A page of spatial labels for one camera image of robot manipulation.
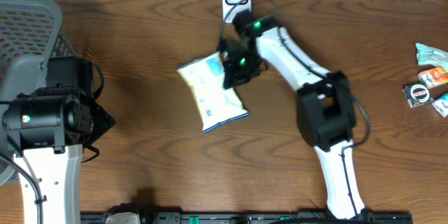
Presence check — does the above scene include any black cable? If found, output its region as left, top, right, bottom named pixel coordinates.
left=0, top=152, right=45, bottom=224
left=218, top=0, right=372, bottom=220

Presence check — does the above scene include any orange tissue pack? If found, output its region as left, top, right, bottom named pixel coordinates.
left=417, top=66, right=448, bottom=89

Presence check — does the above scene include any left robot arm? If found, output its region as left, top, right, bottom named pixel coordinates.
left=1, top=56, right=116, bottom=223

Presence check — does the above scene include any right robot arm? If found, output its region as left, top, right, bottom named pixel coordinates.
left=219, top=11, right=365, bottom=220

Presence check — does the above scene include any right black cable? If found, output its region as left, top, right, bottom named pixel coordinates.
left=218, top=0, right=372, bottom=220

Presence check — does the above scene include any left black cable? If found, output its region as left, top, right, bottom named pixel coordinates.
left=0, top=152, right=45, bottom=224

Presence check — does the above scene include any teal tissue pack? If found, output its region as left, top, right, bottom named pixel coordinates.
left=431, top=93, right=448, bottom=118

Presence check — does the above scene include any grey plastic mesh basket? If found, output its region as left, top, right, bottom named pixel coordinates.
left=0, top=0, right=78, bottom=186

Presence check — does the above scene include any white teal package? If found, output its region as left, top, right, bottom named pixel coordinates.
left=177, top=52, right=249, bottom=133

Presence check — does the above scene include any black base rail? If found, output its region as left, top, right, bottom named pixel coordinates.
left=80, top=211, right=414, bottom=224

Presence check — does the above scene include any dark green round-label box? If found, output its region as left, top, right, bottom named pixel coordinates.
left=402, top=83, right=434, bottom=108

